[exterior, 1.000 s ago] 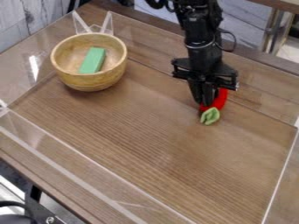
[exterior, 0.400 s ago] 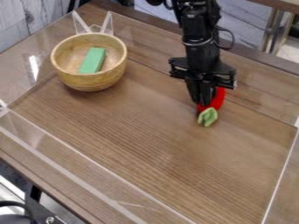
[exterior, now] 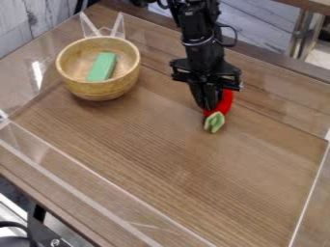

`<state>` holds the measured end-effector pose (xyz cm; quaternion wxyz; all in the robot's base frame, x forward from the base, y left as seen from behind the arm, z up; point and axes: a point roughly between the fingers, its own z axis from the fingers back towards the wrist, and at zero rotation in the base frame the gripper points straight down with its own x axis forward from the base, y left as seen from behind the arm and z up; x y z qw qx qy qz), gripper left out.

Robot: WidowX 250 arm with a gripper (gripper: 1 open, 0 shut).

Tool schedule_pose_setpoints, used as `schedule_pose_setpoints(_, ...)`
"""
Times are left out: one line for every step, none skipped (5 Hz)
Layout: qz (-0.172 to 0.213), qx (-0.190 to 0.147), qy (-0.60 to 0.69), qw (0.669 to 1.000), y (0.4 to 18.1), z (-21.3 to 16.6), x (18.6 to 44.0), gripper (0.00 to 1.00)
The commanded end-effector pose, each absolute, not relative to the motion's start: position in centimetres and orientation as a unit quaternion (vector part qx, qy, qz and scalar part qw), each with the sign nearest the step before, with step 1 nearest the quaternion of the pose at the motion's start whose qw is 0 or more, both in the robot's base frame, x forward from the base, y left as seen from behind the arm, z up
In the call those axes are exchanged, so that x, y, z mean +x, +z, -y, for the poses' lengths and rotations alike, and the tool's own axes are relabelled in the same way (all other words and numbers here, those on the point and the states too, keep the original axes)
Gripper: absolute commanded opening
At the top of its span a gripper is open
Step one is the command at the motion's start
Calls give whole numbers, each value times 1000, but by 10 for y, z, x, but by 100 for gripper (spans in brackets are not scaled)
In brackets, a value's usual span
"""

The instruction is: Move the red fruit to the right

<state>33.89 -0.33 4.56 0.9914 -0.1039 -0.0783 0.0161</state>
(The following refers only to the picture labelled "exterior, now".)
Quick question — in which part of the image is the green rectangular block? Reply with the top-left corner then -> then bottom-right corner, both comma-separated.
87,52 -> 118,81

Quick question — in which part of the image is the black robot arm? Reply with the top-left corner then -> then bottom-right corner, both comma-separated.
166,0 -> 242,111

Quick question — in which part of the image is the clear acrylic tray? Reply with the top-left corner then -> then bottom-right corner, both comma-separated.
0,17 -> 330,247

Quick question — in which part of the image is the light wooden bowl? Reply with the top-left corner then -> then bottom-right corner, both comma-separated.
55,37 -> 141,101

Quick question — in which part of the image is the red plush fruit green stem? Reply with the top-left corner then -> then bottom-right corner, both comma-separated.
203,90 -> 234,133

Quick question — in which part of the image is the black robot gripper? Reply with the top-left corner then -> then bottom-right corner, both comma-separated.
169,37 -> 242,111

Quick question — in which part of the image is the black metal table bracket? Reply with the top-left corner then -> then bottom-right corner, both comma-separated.
27,205 -> 72,247

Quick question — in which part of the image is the metal table leg background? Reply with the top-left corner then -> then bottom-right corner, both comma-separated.
289,10 -> 325,61

